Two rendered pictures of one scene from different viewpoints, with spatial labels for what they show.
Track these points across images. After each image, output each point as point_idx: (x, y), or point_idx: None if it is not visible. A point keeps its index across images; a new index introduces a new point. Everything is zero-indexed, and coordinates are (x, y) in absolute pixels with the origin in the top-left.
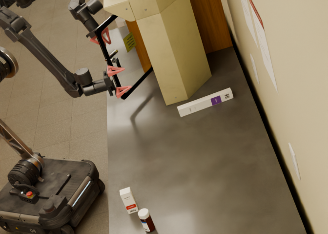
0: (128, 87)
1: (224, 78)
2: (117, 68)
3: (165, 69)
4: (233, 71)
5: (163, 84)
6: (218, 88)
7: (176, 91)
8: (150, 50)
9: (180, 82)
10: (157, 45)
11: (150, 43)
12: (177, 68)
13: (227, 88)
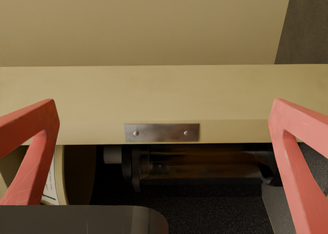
0: (282, 120)
1: (296, 57)
2: (15, 180)
3: (225, 90)
4: (282, 64)
5: (304, 105)
6: (315, 31)
7: None
8: (108, 109)
9: (294, 67)
10: (100, 90)
11: (76, 104)
12: (228, 65)
13: (309, 11)
